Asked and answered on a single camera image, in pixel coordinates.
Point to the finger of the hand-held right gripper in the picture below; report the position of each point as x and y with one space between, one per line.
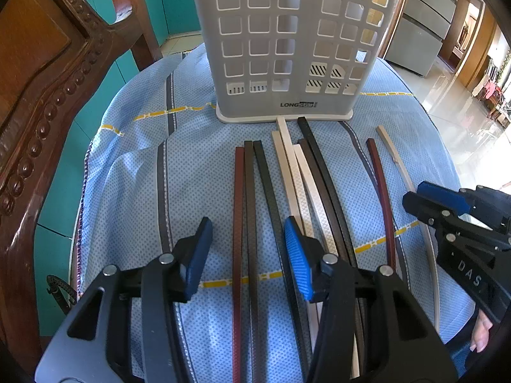
443 195
423 207

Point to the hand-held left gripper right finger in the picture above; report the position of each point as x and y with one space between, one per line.
297 255

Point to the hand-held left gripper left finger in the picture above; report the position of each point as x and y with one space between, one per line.
197 255

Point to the red-brown chopstick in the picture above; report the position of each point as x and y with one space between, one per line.
238 227
378 175

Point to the dark brown chopstick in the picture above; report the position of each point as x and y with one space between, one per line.
307 149
250 227

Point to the black chopstick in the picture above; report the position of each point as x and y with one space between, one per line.
268 191
306 131

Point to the white plastic utensil holder basket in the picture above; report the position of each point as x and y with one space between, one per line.
263 107

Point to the person's right hand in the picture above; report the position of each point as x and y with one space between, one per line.
481 333

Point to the blue dotted tablecloth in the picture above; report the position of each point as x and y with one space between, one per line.
191 175

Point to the blue denim pants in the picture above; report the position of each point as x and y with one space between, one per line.
459 357

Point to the hanging clothes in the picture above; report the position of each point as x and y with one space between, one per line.
489 87

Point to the grey drawer cabinet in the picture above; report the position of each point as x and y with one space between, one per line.
423 20

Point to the carved wooden chair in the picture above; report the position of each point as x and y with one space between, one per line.
40 87

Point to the wooden door frame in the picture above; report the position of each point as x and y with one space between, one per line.
485 36

